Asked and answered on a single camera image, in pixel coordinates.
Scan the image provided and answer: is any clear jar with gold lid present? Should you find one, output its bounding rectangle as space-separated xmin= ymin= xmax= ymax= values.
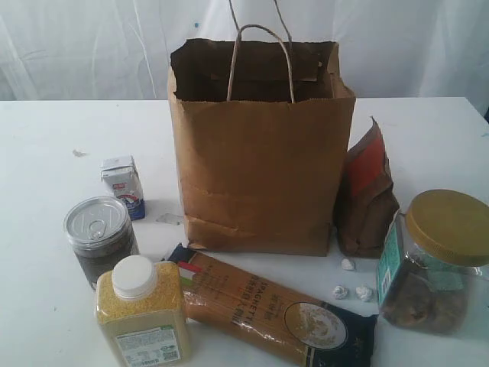
xmin=377 ymin=189 xmax=488 ymax=335

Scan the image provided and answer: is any spaghetti packet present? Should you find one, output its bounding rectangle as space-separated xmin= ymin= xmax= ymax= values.
xmin=169 ymin=245 xmax=377 ymax=366

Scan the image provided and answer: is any clear plastic scrap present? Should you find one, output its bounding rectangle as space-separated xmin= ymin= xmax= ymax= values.
xmin=156 ymin=213 xmax=184 ymax=226

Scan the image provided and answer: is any millet bottle with white cap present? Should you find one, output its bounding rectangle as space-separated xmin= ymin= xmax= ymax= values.
xmin=95 ymin=255 xmax=191 ymax=366

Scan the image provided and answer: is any crumpled foil ball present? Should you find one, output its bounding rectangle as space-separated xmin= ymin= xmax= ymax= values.
xmin=355 ymin=285 xmax=374 ymax=302
xmin=332 ymin=285 xmax=349 ymax=300
xmin=341 ymin=258 xmax=356 ymax=271

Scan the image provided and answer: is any large brown paper bag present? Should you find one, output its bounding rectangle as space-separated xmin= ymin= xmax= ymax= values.
xmin=167 ymin=0 xmax=357 ymax=258

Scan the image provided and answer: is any small milk carton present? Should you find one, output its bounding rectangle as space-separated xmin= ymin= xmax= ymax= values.
xmin=101 ymin=155 xmax=146 ymax=220

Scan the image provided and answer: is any dark can with pull-tab lid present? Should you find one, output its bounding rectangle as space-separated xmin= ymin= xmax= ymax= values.
xmin=63 ymin=196 xmax=140 ymax=289

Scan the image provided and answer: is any small brown coffee pouch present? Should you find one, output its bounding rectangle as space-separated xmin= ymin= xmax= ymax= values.
xmin=333 ymin=120 xmax=400 ymax=258

